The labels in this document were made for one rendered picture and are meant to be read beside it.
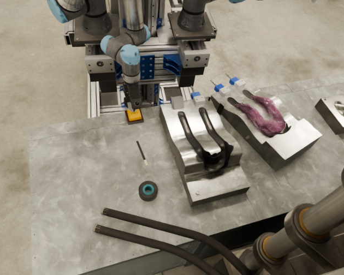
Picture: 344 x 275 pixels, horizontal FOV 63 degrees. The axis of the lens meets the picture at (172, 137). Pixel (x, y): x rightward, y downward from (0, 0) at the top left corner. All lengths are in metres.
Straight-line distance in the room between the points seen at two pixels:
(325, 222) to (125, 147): 0.92
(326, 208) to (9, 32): 3.35
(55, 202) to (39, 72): 1.91
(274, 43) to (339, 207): 3.04
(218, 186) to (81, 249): 0.59
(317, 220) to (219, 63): 2.52
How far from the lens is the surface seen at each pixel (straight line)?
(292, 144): 1.38
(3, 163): 2.44
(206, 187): 1.19
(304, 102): 1.76
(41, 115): 2.61
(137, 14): 1.24
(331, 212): 0.66
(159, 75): 1.74
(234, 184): 1.23
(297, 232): 0.75
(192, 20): 1.55
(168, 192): 1.23
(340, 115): 1.69
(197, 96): 1.40
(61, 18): 1.38
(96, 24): 1.50
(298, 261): 1.01
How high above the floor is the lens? 1.92
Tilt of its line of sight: 55 degrees down
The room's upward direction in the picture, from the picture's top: 8 degrees clockwise
